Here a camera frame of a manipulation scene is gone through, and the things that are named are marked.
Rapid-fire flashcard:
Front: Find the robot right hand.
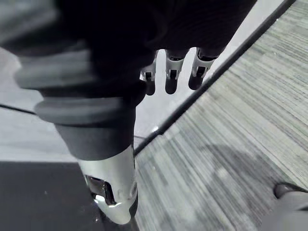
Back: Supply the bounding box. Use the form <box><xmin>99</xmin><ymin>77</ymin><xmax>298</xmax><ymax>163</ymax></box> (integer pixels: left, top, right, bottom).
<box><xmin>0</xmin><ymin>0</ymin><xmax>258</xmax><ymax>226</ymax></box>

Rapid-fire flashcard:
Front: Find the black baseboard strip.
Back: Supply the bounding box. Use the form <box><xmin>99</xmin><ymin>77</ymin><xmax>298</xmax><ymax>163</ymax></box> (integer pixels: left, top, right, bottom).
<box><xmin>133</xmin><ymin>0</ymin><xmax>298</xmax><ymax>156</ymax></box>

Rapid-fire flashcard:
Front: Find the robot dark foot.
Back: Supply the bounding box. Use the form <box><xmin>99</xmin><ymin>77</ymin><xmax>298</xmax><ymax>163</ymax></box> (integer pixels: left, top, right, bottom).
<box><xmin>273</xmin><ymin>182</ymin><xmax>308</xmax><ymax>201</ymax></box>

